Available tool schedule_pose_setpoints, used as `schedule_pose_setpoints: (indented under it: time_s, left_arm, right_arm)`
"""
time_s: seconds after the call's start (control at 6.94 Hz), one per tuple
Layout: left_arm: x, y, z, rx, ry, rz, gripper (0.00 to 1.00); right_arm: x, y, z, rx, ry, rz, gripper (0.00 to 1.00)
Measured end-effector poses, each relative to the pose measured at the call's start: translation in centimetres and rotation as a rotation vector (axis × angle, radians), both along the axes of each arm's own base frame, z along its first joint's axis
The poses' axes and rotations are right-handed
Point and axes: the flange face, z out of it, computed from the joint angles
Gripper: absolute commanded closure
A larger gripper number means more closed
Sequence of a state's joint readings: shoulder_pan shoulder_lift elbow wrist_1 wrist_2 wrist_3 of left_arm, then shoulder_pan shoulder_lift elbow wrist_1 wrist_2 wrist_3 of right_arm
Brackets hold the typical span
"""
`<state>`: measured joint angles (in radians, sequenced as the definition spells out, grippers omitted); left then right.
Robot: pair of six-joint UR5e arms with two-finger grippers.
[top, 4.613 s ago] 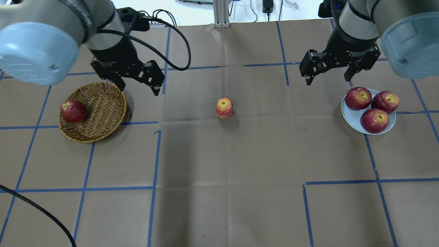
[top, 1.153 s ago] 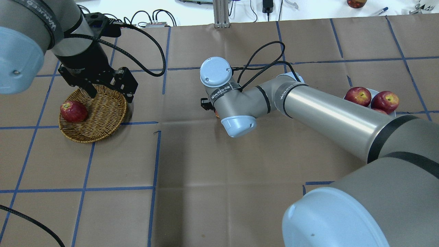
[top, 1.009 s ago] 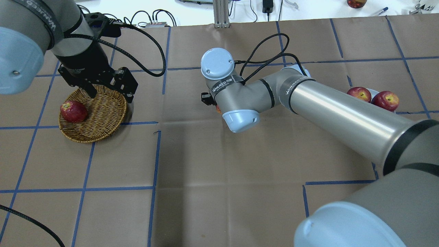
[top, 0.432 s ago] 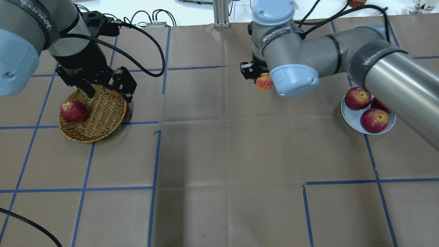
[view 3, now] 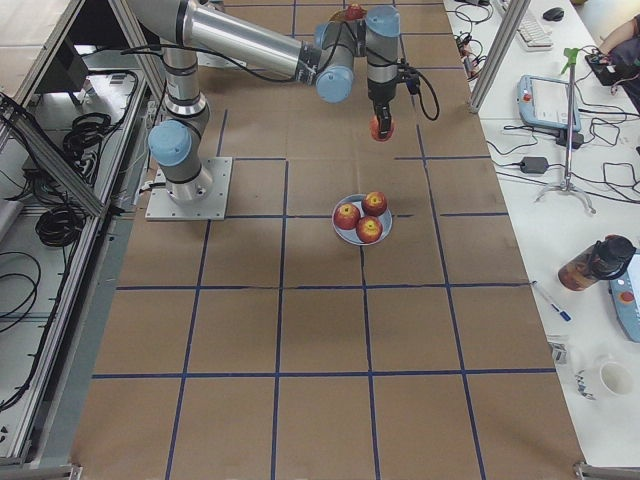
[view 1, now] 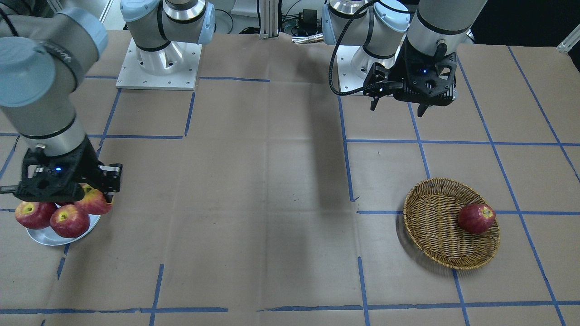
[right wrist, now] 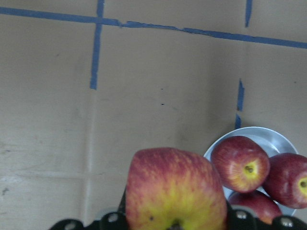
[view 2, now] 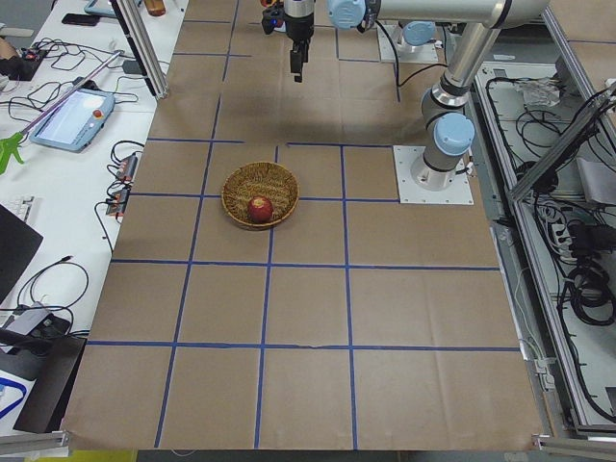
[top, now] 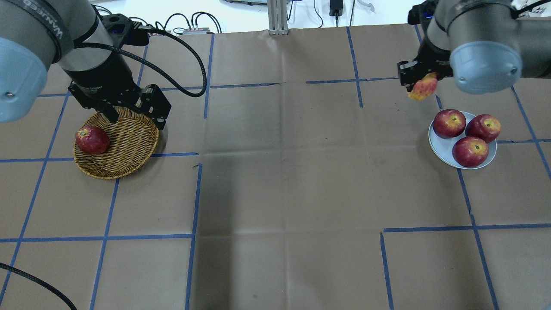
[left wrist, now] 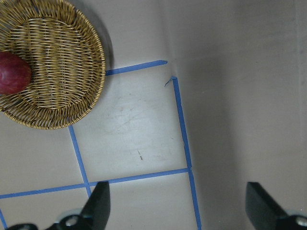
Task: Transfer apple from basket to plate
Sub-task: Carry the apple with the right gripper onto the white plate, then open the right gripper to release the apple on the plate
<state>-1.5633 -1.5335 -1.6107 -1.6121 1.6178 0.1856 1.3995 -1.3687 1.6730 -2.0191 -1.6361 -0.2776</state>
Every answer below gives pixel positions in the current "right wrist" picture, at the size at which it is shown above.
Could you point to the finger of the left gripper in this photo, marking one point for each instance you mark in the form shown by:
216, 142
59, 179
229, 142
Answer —
244, 218
110, 221

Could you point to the red yellow apple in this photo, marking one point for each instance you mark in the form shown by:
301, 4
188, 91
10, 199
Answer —
172, 189

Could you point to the red apple plate front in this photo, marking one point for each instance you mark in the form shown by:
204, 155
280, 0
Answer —
263, 206

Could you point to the red apple plate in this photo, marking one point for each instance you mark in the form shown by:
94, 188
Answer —
242, 164
263, 206
286, 182

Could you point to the red apple plate left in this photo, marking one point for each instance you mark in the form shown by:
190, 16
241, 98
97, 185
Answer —
242, 164

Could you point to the red apple plate back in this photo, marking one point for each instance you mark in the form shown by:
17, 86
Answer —
286, 182

